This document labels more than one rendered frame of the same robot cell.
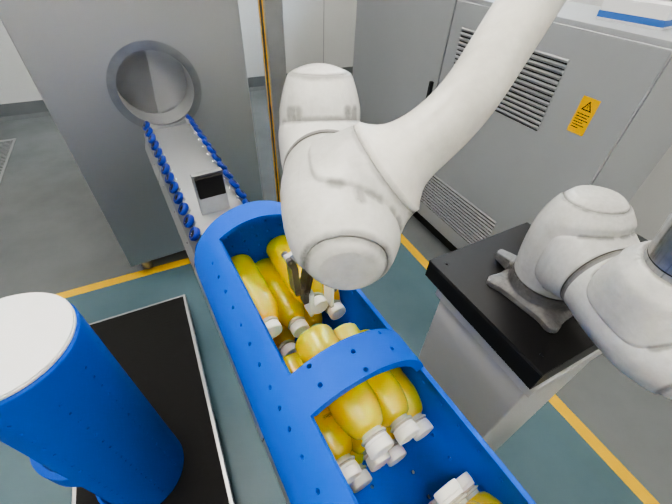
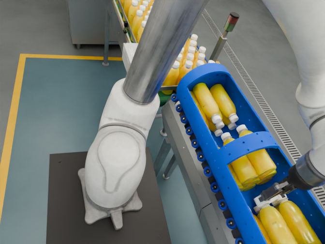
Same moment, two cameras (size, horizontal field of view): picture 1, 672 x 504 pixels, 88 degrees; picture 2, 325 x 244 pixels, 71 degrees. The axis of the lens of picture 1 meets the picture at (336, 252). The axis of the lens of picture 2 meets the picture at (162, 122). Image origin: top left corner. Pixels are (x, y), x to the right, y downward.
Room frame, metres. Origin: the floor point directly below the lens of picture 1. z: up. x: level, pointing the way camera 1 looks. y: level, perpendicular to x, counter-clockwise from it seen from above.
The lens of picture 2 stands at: (0.84, -0.42, 1.83)
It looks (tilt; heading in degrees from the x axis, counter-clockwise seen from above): 50 degrees down; 178
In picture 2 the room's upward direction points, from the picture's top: 21 degrees clockwise
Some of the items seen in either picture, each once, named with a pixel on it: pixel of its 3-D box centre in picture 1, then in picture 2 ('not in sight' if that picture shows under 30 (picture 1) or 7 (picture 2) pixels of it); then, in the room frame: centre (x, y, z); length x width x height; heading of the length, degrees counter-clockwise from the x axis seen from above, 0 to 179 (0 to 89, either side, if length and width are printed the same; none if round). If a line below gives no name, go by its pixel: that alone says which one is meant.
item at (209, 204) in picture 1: (211, 192); not in sight; (0.99, 0.43, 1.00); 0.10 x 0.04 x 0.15; 122
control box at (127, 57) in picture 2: not in sight; (135, 61); (-0.15, -0.64, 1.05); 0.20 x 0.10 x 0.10; 32
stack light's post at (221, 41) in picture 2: not in sight; (196, 94); (-0.65, -0.18, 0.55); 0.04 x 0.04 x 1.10; 32
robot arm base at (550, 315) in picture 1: (537, 277); (111, 192); (0.57, -0.48, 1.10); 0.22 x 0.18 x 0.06; 34
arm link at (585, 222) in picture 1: (575, 241); (115, 164); (0.55, -0.49, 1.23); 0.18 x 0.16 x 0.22; 9
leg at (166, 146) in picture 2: not in sight; (158, 162); (-0.04, -0.30, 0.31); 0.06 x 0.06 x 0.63; 32
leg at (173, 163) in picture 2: not in sight; (175, 159); (-0.12, -0.19, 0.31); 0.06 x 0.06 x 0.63; 32
